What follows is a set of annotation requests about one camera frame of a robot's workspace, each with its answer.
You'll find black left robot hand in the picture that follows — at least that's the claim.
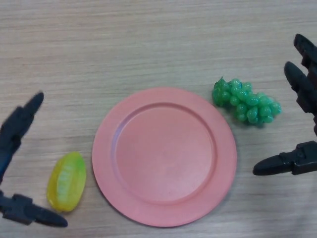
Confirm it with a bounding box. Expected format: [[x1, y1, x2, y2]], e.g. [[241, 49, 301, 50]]
[[0, 92, 68, 228]]

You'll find green grape bunch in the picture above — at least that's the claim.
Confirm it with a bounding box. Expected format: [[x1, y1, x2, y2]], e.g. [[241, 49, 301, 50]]
[[212, 76, 282, 126]]

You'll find yellow green starfruit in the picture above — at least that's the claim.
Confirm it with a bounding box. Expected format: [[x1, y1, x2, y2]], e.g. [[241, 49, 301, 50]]
[[47, 151, 87, 213]]

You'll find pink round plate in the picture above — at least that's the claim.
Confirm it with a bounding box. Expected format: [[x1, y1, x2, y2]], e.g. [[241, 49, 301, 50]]
[[92, 87, 237, 228]]

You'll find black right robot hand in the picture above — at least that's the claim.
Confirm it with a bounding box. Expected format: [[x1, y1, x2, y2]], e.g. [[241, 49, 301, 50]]
[[252, 34, 317, 177]]

